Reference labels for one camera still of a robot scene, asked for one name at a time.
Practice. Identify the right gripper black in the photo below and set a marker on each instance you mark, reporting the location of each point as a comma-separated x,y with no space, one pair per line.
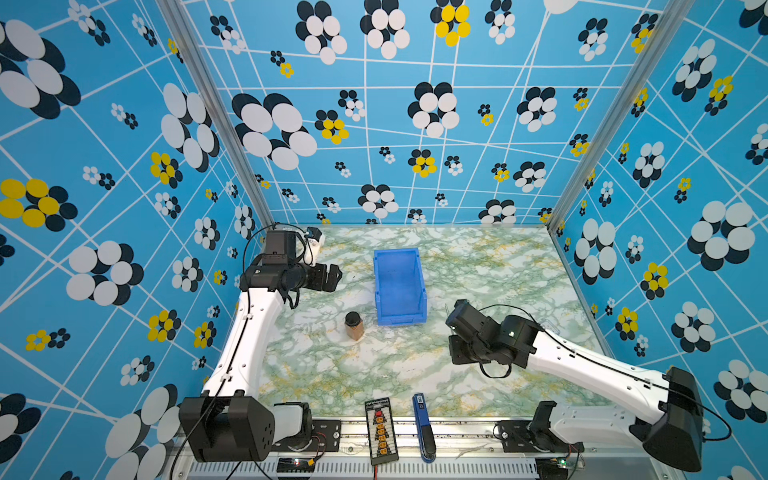
454,353

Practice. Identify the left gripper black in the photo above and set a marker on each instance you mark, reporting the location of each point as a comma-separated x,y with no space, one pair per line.
318,282

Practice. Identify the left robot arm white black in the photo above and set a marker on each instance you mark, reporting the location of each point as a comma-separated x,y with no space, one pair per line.
227,422

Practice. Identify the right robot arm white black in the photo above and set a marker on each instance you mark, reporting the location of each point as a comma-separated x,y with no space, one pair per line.
661,412

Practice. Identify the blue plastic bin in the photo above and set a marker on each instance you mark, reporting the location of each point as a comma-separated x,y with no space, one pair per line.
400,291

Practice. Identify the brown jar black lid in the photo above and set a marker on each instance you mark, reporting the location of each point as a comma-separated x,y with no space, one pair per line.
354,326

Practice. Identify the black board orange connectors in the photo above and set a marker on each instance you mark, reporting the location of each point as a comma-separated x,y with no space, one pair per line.
381,435

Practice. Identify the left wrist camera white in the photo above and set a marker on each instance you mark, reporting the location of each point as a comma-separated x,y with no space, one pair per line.
315,240

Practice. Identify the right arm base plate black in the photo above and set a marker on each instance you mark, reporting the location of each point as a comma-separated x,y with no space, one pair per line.
516,437

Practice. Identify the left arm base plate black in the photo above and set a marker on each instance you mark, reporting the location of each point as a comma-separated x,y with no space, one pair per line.
325,436

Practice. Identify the aluminium corner post left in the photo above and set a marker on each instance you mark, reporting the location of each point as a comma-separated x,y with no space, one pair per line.
181,30

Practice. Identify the aluminium corner post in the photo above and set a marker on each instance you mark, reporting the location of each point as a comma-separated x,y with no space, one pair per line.
670,21
181,30

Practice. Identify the aluminium corner post right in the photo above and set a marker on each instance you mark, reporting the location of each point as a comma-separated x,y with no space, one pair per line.
670,21

